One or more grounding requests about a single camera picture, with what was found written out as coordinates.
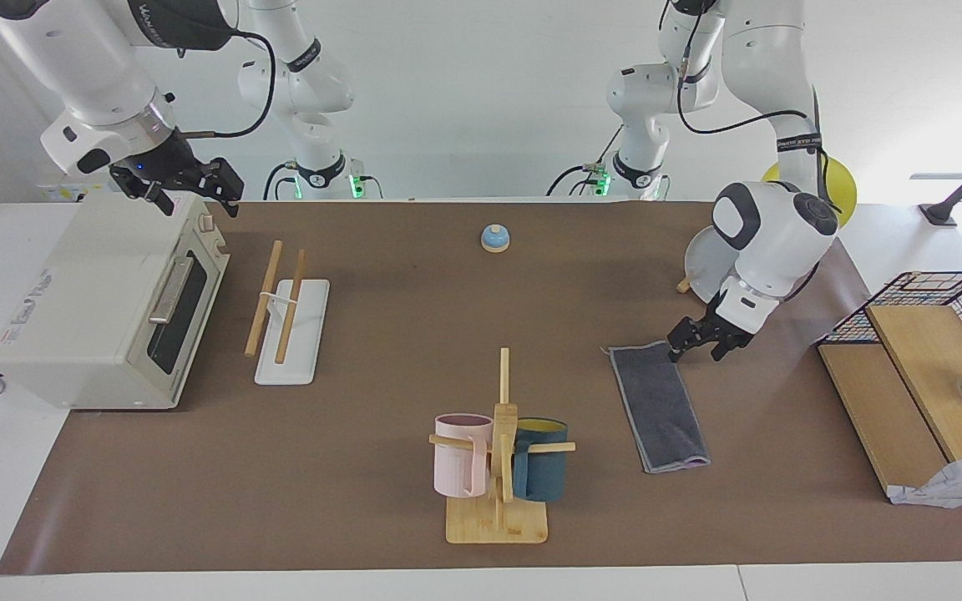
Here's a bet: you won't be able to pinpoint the purple and grey towel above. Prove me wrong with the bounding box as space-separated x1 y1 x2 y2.
609 341 711 475

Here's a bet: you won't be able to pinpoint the white towel rack wooden bars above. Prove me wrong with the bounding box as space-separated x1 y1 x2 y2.
245 240 331 386

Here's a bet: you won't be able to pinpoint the grey plate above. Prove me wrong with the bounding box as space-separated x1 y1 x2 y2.
686 227 738 304

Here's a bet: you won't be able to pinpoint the beige toaster oven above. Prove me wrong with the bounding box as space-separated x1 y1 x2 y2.
0 192 230 410

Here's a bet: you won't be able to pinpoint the wooden shelf box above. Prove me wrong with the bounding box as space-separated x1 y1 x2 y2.
818 300 962 502

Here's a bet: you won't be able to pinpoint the yellow plate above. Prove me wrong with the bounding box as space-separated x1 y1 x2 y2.
761 157 858 228

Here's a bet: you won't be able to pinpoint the dark teal mug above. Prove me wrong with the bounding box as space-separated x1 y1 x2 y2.
512 417 570 503

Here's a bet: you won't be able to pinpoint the brown table mat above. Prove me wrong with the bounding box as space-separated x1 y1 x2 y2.
0 200 962 575

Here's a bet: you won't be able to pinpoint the wooden mug tree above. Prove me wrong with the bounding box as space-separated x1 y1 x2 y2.
428 348 576 545

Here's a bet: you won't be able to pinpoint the pink mug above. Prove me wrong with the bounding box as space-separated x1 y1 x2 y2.
434 413 494 499

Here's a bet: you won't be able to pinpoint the white marbled paper sheet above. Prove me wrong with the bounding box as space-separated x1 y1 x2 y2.
886 451 962 508

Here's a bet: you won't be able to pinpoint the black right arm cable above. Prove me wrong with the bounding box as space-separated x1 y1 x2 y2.
176 29 278 139

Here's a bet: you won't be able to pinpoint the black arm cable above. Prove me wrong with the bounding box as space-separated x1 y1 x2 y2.
677 38 823 151
176 29 278 139

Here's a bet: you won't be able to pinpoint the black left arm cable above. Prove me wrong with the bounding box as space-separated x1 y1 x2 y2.
677 38 823 151

